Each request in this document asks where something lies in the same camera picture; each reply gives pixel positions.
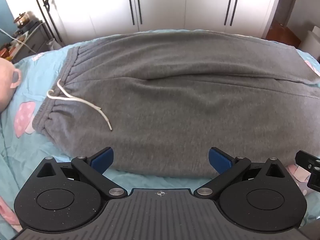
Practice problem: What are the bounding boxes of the grey sweatpants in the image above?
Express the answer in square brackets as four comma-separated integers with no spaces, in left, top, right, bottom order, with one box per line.
[33,31,319,177]

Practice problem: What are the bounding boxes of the light blue mushroom bedsheet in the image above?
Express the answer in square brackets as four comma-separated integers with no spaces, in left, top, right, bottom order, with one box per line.
[1,38,319,239]

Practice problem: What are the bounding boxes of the white bin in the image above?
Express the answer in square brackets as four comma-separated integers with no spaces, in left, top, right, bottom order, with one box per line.
[299,26,320,61]

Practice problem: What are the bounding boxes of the grey bedside cabinet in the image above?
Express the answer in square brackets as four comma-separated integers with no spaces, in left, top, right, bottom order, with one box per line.
[11,21,52,64]

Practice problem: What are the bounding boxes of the white wardrobe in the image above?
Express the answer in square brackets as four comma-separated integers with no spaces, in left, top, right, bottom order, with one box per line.
[0,0,286,46]

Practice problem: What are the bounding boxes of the brown pot on cabinet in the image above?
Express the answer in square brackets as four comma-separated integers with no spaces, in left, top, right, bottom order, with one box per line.
[14,11,34,29]

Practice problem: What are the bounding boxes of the brown wooden door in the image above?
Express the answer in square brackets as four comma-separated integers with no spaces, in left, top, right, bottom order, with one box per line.
[274,0,296,27]

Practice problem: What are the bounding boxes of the white drawstring cord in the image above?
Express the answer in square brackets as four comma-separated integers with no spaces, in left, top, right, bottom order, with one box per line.
[46,78,113,131]

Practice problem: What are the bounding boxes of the white cable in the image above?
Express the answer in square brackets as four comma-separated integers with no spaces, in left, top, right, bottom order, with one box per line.
[0,21,45,54]

